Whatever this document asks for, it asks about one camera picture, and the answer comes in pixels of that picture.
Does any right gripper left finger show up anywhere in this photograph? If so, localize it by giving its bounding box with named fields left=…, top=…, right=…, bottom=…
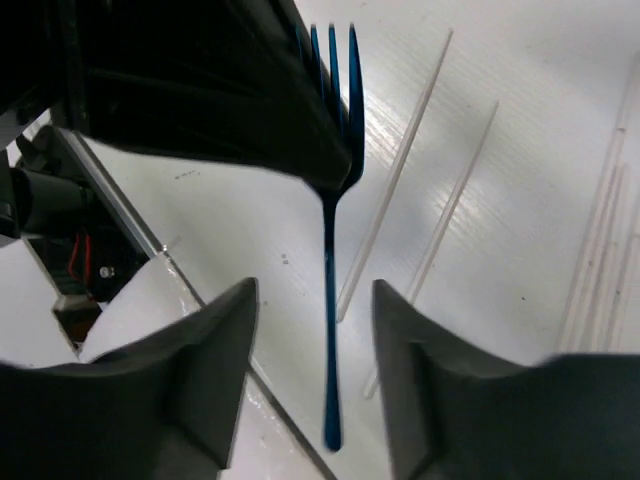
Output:
left=1, top=278, right=258, bottom=479

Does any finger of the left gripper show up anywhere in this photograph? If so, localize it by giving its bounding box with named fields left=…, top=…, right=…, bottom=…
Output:
left=50, top=1, right=353, bottom=189

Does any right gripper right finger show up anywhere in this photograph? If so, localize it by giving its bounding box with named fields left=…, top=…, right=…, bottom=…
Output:
left=372, top=280, right=639, bottom=479

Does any clear chopstick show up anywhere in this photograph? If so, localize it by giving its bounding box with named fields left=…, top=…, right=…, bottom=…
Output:
left=576, top=162, right=632, bottom=351
left=594, top=196, right=639, bottom=353
left=336, top=28, right=454, bottom=323
left=362, top=99, right=501, bottom=401
left=555, top=52, right=639, bottom=352

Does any blue fork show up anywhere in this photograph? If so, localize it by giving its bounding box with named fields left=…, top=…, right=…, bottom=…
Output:
left=310, top=23, right=365, bottom=453

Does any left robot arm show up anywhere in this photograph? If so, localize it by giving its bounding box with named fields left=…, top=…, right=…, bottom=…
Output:
left=1, top=1, right=364, bottom=237

